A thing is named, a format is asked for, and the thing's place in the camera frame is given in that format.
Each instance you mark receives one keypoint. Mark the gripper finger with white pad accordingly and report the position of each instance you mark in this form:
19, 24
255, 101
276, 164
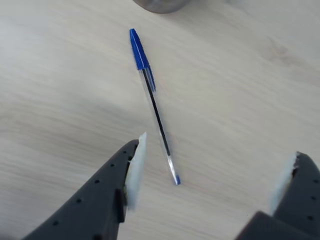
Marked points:
95, 200
305, 190

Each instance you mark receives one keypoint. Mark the blue ballpoint pen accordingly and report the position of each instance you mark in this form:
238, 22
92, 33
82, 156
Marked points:
138, 50

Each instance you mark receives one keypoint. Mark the silver metal cup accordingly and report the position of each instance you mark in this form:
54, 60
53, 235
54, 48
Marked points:
160, 5

